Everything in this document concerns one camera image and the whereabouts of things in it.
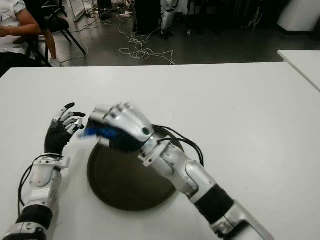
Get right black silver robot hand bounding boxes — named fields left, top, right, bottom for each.
left=88, top=101, right=157, bottom=153

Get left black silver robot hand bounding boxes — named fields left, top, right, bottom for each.
left=44, top=101, right=87, bottom=155

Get blue Oreo cookie packet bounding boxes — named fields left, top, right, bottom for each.
left=79, top=126, right=120, bottom=141

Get round dark brown tray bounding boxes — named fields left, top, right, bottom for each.
left=86, top=136, right=186, bottom=212

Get tall black cabinet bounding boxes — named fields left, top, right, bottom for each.
left=134, top=0, right=163, bottom=36

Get silver humanoid robot legs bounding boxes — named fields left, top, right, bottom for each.
left=159, top=0, right=180, bottom=41

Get seated person in white shirt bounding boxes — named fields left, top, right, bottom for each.
left=0, top=0, right=61, bottom=76

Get black chair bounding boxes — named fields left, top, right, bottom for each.
left=24, top=0, right=87, bottom=67

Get white framed board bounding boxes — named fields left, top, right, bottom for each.
left=72, top=0, right=87, bottom=23

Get white side table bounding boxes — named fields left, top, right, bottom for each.
left=276, top=49, right=320, bottom=92

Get white curved panel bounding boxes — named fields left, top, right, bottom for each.
left=276, top=0, right=320, bottom=32

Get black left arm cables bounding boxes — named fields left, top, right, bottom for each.
left=17, top=153, right=63, bottom=208

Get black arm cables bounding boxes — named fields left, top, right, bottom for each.
left=152, top=123, right=205, bottom=168
left=17, top=153, right=63, bottom=208

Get white cable on floor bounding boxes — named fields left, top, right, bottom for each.
left=117, top=14, right=177, bottom=66

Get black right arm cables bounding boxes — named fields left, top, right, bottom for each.
left=152, top=123, right=205, bottom=168

